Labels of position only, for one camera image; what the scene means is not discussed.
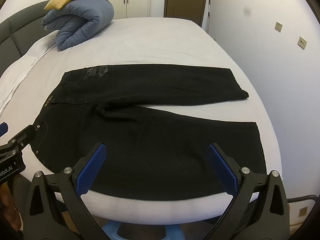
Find blue plastic stool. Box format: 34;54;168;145
102;219;180;240

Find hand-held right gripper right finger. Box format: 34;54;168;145
206;143;290;240

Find folded blue duvet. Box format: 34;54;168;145
41;0;115;51

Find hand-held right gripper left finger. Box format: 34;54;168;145
22;142;108;240

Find grey padded headboard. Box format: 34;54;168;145
0;0;59;77

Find bed with white sheet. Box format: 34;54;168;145
0;17;284;224

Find black pants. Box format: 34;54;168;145
31;65;267;202

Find brown door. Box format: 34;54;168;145
164;0;209;27

